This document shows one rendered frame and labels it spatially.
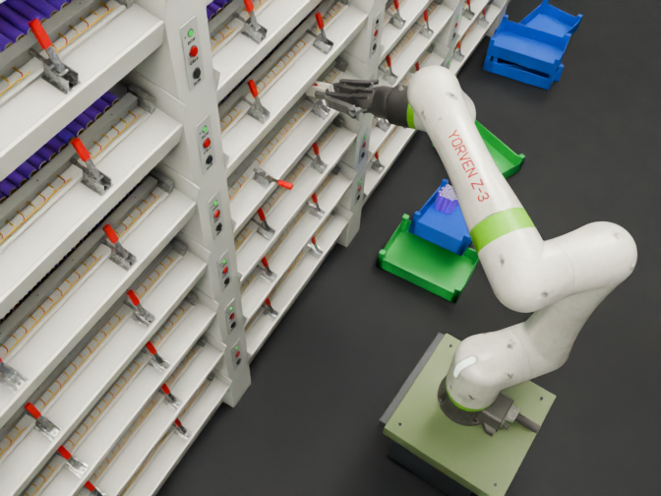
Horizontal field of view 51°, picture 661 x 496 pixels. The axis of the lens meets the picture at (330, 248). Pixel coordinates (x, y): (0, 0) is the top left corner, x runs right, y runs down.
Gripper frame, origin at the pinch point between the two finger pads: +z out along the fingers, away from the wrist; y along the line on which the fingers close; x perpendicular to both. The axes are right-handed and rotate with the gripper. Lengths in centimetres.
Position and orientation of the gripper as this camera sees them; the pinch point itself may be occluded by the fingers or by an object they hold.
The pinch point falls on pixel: (319, 90)
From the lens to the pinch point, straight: 174.7
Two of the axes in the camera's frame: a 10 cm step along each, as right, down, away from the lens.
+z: -8.5, -2.7, 4.6
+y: 5.0, -6.9, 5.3
